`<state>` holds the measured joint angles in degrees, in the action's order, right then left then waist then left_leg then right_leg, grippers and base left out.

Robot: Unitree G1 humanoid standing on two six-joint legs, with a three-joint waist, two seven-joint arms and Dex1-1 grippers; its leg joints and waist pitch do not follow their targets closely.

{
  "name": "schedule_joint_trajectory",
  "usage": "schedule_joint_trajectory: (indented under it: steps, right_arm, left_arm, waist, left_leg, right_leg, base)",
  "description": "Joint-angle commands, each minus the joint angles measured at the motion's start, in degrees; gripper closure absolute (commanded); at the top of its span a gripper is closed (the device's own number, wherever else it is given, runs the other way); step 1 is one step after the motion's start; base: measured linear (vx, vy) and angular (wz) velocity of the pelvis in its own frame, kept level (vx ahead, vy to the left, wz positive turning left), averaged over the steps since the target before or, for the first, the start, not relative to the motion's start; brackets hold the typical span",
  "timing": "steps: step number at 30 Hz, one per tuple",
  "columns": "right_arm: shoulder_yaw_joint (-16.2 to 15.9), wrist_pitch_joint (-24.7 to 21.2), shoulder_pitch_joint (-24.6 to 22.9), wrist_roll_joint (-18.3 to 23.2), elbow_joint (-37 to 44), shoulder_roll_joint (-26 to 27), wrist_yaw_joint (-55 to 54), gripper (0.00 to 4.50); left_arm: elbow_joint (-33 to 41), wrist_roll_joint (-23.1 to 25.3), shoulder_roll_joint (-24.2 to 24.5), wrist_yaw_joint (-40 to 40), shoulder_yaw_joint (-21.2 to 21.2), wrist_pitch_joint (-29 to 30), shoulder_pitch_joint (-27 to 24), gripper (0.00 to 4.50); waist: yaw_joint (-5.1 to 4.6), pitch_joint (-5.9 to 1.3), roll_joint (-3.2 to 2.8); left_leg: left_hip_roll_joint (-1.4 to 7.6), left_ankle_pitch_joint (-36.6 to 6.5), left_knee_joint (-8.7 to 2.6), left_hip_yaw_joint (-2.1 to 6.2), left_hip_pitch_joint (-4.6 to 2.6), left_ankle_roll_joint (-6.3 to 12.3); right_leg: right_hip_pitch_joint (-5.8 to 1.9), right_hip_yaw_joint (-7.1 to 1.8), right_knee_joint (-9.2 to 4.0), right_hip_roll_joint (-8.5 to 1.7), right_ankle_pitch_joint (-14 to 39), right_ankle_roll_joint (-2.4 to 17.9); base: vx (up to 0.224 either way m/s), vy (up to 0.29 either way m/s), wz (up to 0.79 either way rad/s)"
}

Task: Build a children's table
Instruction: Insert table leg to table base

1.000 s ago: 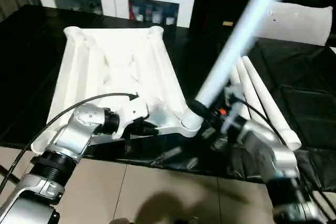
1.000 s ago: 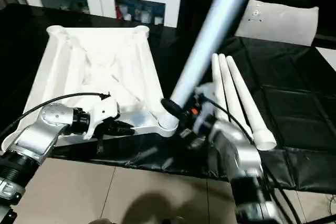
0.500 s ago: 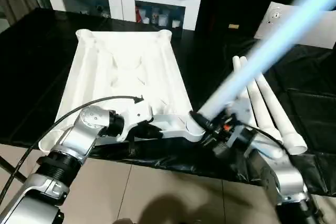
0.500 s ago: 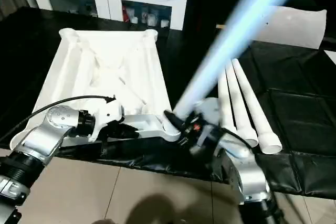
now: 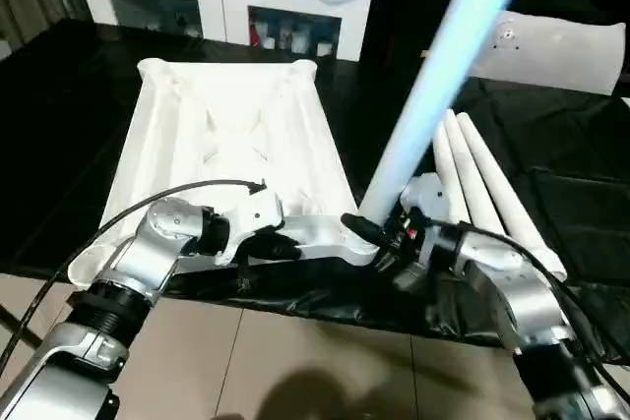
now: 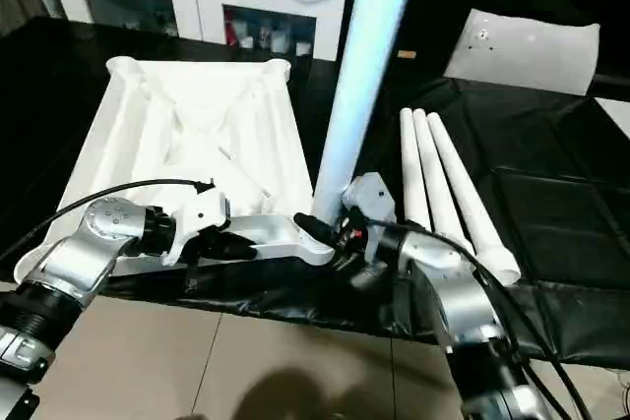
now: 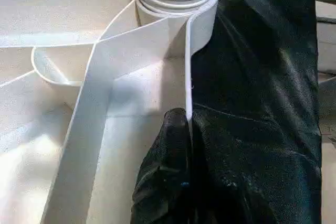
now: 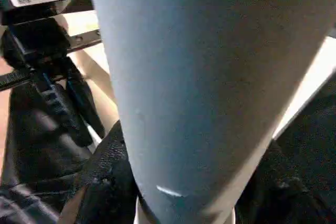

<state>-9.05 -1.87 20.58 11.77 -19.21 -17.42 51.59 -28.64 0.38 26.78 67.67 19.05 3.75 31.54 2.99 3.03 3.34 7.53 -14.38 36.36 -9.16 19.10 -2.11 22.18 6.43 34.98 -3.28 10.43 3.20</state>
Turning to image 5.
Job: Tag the black work mat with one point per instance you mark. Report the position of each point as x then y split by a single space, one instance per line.
59 145

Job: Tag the small brown block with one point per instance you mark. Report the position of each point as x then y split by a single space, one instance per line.
425 53

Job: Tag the black tripod leg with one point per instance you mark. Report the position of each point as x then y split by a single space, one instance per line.
20 327

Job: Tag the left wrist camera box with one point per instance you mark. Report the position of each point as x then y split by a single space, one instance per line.
251 213

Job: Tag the small white jar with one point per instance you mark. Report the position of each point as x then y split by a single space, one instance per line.
323 49

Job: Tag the white plastic table top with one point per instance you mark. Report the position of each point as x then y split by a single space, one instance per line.
217 135

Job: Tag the white plastic bag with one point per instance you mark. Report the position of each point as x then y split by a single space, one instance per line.
551 46

